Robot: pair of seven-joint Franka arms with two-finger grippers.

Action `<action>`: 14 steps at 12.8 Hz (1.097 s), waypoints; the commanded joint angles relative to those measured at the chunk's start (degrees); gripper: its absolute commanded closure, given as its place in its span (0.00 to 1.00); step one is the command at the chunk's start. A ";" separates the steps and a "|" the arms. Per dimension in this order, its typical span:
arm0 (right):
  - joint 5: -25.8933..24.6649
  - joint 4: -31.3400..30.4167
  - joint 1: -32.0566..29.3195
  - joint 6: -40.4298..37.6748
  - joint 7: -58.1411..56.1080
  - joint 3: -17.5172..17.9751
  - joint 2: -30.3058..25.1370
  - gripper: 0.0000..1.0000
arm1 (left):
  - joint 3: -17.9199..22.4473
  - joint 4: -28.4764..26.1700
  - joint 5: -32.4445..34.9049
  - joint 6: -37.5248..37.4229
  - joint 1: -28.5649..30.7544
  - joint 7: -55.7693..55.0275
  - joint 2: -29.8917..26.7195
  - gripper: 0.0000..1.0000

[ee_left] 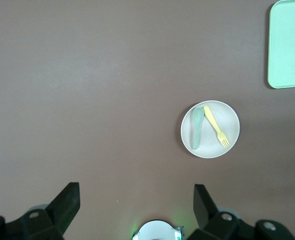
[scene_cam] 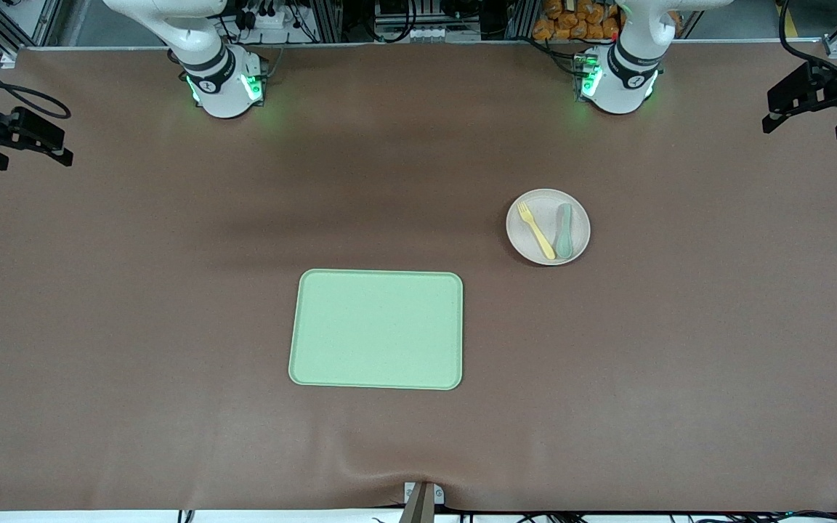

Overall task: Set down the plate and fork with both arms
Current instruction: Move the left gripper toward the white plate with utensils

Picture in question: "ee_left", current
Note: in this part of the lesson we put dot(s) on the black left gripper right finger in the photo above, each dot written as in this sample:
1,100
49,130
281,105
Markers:
220,225

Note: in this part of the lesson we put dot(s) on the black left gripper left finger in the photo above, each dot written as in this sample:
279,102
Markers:
50,220

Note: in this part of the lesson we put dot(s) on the round beige plate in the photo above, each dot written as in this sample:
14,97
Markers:
208,143

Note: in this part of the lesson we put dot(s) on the yellow plastic fork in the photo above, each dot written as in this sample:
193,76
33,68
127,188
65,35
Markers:
212,121

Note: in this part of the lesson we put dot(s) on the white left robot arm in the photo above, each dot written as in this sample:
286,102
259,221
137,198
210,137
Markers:
155,231

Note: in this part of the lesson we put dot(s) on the pale green plastic spoon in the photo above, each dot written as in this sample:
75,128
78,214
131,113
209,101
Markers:
198,117

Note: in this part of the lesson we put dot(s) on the brown table cover mat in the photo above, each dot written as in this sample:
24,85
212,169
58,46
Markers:
87,75

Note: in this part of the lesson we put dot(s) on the pale green rectangular tray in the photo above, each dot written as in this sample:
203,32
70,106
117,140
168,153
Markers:
287,45

